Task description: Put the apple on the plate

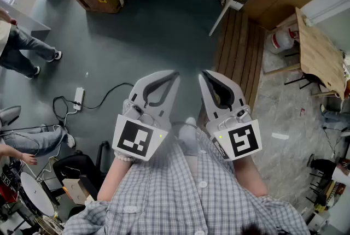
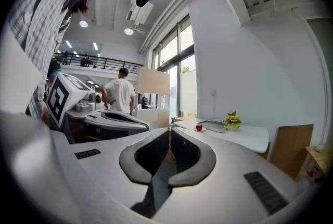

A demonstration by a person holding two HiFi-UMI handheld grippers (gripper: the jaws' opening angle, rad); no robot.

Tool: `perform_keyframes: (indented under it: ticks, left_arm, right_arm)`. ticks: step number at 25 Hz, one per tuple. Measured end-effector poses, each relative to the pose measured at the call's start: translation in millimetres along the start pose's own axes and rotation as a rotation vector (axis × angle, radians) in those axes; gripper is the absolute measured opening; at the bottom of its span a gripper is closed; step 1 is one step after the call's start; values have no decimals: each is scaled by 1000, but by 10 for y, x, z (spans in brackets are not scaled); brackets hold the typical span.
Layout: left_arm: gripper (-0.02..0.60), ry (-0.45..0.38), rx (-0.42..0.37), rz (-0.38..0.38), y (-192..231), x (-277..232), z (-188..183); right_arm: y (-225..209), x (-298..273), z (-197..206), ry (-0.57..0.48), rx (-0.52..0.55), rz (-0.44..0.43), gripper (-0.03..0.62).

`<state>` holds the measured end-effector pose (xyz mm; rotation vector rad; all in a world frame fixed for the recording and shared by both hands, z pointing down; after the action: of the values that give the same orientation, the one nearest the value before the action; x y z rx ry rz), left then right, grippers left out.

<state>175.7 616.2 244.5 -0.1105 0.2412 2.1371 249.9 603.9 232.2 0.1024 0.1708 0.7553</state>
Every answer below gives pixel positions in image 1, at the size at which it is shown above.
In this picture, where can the white power strip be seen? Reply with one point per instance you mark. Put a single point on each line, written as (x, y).
(78, 97)

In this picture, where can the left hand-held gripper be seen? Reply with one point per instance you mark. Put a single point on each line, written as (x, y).
(131, 135)

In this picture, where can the person's white shoe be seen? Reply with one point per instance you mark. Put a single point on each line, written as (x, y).
(191, 121)

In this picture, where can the white plastic jug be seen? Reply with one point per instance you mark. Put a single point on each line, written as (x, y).
(279, 40)

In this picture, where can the black office chair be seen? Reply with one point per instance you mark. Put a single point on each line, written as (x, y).
(79, 165)

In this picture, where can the white round stool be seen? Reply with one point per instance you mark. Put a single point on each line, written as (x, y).
(37, 193)

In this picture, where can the person's checked shirt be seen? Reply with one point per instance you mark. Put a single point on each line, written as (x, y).
(164, 195)

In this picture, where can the person's left forearm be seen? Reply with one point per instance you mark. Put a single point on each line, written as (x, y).
(115, 179)

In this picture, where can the light wooden table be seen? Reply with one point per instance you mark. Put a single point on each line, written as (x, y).
(317, 53)

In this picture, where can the brown wooden pallet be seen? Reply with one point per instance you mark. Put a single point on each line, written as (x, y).
(238, 50)

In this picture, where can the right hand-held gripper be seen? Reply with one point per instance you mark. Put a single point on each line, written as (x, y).
(243, 141)

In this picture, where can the small cardboard box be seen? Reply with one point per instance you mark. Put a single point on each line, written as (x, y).
(75, 190)

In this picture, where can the person's grey trouser leg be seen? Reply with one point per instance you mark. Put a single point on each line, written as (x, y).
(187, 141)

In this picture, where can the person's right forearm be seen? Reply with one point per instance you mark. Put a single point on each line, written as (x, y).
(248, 179)

